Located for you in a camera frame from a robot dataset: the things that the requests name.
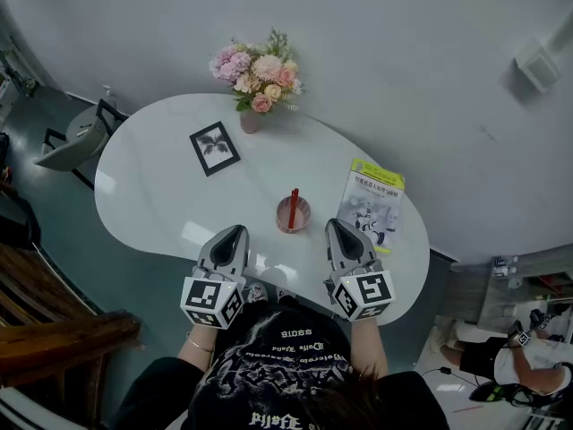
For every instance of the person's left forearm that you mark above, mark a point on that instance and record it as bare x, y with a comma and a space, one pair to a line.
199, 347

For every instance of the person's right shoe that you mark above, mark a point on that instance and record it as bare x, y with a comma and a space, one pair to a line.
285, 293

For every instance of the yellow-green and white book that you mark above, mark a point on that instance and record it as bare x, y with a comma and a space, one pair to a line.
373, 200

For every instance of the person's black printed shirt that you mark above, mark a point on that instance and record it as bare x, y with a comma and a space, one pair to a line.
277, 374

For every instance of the brown wooden stair railing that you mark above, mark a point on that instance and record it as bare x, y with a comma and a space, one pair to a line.
58, 329

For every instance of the person's shoe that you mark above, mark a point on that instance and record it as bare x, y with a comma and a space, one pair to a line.
257, 293
285, 293

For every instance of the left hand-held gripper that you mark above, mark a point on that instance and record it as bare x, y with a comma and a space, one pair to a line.
208, 298

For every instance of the grey shelf unit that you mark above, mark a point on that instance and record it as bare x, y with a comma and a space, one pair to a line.
506, 294

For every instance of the red pen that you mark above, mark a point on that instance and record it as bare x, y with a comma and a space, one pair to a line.
294, 206

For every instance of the person's right forearm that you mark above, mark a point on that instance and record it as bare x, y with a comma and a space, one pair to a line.
369, 347

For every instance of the white curved table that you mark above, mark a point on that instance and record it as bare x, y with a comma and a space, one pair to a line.
156, 195

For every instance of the black picture frame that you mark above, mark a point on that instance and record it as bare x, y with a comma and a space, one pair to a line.
215, 148

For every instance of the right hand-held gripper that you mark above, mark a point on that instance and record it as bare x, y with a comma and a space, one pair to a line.
369, 294

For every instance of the white wall junction box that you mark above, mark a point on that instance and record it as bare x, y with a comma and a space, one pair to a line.
537, 65

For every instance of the grey chair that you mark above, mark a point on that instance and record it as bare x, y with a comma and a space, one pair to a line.
80, 139

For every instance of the pink vase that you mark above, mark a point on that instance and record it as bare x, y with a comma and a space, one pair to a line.
249, 122

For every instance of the pink flower bouquet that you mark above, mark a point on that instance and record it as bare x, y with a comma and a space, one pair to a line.
259, 72

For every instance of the pink ribbed cup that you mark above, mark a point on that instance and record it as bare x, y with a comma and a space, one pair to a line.
283, 222

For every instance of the person's left shoe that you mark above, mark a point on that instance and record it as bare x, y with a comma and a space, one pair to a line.
257, 293

